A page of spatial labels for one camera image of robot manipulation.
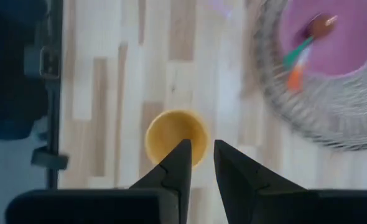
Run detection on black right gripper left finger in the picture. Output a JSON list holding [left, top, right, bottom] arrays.
[[129, 139, 193, 224]]

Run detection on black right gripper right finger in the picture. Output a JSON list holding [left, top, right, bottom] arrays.
[[213, 139, 307, 224]]

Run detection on yellow cup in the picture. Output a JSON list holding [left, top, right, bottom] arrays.
[[144, 108, 211, 169]]

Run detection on gold spoon with green handle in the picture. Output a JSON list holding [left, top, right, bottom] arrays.
[[282, 14, 339, 70]]

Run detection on round woven straw placemat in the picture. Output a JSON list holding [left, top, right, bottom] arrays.
[[251, 0, 367, 152]]

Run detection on pink bowl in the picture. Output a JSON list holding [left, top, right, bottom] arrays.
[[278, 0, 367, 78]]

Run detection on black frame clamp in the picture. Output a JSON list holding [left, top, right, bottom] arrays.
[[24, 45, 62, 80], [30, 146, 70, 171]]

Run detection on black metal table frame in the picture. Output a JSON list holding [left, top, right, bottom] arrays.
[[45, 0, 63, 190]]

